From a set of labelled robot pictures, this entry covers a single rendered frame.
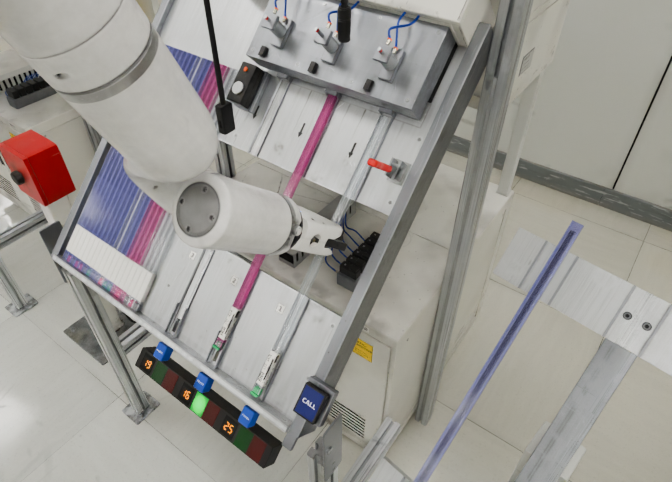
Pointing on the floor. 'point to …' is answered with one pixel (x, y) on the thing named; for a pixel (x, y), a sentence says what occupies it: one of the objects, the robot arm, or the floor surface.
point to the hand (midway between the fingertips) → (328, 235)
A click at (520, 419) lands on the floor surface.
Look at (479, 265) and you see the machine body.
